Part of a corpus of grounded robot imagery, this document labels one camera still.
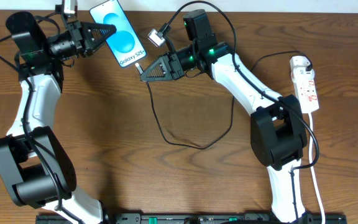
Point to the blue Galaxy smartphone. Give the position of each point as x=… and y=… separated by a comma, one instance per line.
x=124, y=44

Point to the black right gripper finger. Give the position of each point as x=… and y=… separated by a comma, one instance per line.
x=159, y=67
x=149, y=78

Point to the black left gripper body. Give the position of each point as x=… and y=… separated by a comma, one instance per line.
x=78, y=38

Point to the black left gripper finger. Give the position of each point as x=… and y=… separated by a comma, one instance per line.
x=97, y=31
x=91, y=46

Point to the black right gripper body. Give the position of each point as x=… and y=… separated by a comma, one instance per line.
x=174, y=66

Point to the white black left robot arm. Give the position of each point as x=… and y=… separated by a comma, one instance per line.
x=34, y=167

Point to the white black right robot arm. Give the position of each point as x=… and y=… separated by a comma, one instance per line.
x=277, y=136

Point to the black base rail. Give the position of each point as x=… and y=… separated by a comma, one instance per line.
x=136, y=218

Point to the white USB charger adapter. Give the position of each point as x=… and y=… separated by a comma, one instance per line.
x=301, y=69

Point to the white power strip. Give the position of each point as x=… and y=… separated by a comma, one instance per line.
x=306, y=93

